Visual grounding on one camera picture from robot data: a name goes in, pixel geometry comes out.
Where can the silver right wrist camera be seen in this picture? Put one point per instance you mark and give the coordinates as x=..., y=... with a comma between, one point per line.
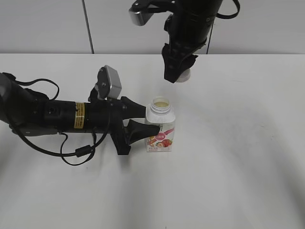
x=141, y=11

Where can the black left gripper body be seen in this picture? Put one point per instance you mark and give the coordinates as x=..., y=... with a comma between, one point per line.
x=106, y=117

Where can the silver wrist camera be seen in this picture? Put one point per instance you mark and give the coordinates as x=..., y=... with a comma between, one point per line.
x=108, y=83
x=141, y=11

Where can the white screw cap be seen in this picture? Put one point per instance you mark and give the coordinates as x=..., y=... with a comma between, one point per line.
x=185, y=76

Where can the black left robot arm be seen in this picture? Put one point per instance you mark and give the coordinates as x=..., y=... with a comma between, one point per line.
x=32, y=113

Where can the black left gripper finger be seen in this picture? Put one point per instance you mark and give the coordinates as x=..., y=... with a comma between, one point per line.
x=135, y=131
x=131, y=109

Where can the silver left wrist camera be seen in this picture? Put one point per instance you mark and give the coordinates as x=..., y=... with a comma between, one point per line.
x=108, y=83

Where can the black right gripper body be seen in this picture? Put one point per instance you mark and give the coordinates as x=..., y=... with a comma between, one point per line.
x=187, y=34

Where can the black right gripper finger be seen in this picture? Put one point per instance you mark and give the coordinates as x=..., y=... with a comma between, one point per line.
x=173, y=66
x=188, y=61

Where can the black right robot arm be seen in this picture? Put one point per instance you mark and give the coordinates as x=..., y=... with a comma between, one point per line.
x=197, y=7

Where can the white strawberry drink bottle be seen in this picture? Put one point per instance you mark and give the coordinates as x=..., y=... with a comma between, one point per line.
x=160, y=112

